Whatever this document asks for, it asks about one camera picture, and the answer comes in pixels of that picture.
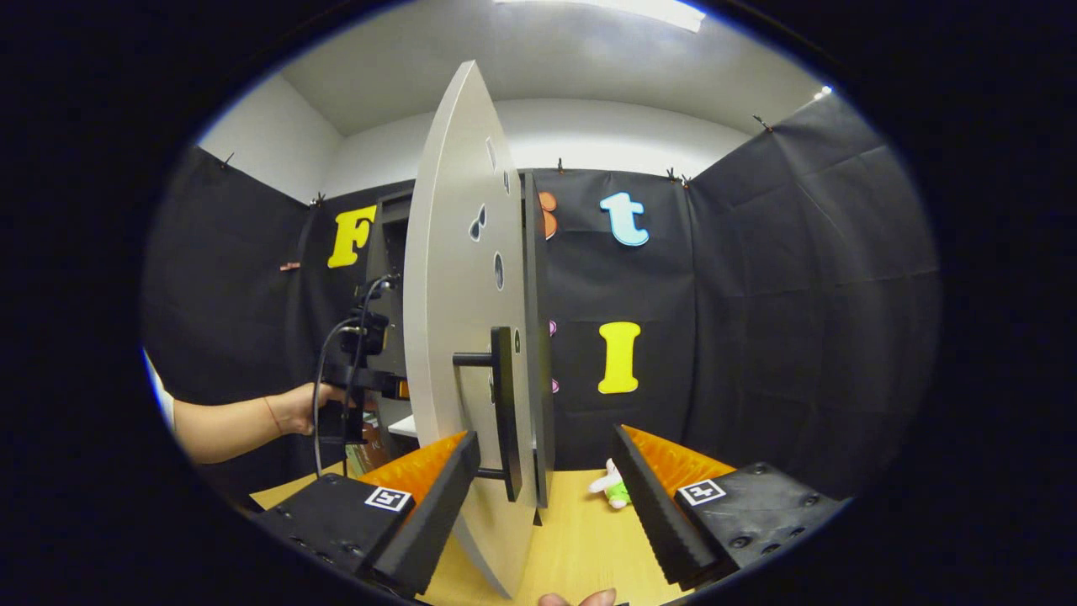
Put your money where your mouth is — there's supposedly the dark grey cabinet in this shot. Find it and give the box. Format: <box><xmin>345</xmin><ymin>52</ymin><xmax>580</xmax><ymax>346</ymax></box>
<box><xmin>363</xmin><ymin>171</ymin><xmax>557</xmax><ymax>511</ymax></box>

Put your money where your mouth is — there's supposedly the black cable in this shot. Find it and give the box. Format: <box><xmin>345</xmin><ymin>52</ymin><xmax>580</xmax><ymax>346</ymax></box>
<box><xmin>312</xmin><ymin>273</ymin><xmax>398</xmax><ymax>477</ymax></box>

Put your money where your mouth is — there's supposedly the white sleeve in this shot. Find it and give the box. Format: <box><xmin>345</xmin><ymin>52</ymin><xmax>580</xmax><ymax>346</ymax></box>
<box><xmin>141</xmin><ymin>347</ymin><xmax>177</xmax><ymax>435</ymax></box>

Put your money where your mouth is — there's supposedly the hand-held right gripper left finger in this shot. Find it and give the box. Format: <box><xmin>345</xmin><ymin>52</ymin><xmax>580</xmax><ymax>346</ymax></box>
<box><xmin>252</xmin><ymin>431</ymin><xmax>483</xmax><ymax>598</ymax></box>

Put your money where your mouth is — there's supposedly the row of black cloth clips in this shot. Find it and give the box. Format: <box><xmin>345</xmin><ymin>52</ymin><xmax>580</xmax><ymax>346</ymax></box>
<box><xmin>221</xmin><ymin>114</ymin><xmax>775</xmax><ymax>209</ymax></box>

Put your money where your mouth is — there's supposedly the light grey cabinet door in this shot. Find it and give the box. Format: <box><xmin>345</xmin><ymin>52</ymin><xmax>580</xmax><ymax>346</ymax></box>
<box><xmin>401</xmin><ymin>59</ymin><xmax>540</xmax><ymax>600</ymax></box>

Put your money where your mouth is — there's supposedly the white and green plush toy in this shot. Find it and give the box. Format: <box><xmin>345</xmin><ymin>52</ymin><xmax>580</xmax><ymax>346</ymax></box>
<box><xmin>586</xmin><ymin>458</ymin><xmax>633</xmax><ymax>511</ymax></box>

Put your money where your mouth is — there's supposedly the black door handle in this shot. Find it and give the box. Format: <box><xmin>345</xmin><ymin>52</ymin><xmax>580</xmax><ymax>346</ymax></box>
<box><xmin>452</xmin><ymin>326</ymin><xmax>523</xmax><ymax>504</ymax></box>

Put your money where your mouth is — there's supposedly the black backdrop cloth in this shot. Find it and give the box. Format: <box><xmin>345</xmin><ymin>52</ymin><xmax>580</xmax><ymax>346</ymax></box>
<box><xmin>141</xmin><ymin>91</ymin><xmax>942</xmax><ymax>508</ymax></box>

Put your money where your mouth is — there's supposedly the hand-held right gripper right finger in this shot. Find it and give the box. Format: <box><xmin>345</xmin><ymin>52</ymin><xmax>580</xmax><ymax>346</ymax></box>
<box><xmin>609</xmin><ymin>424</ymin><xmax>846</xmax><ymax>590</ymax></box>

